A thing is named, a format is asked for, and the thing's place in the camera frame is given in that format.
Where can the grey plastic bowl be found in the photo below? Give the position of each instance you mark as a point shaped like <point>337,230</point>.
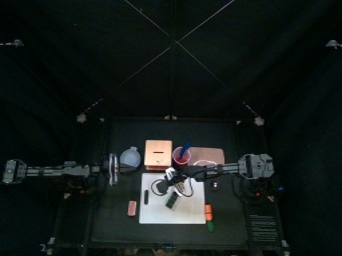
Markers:
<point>130,158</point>

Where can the red plastic cup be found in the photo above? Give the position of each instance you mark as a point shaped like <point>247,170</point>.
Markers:
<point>178,160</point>

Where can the pink toy block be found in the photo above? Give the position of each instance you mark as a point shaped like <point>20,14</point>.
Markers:
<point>132,208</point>

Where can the black marker pen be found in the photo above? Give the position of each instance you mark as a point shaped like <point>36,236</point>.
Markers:
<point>146,196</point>

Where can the blue plastic utensil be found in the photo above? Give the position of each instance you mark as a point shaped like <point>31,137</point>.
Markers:
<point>186,148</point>

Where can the wooden box with red face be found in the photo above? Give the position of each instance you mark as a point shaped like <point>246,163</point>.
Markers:
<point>158,150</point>

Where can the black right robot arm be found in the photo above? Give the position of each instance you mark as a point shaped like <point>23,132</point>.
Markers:
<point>255,166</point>

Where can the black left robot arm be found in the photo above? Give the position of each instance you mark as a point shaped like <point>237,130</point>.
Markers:
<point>48,171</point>

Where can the orange toy carrot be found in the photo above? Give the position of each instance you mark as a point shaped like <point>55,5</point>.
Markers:
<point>209,213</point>

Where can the brown wooden plate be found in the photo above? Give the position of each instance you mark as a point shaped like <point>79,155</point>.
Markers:
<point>210,154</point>

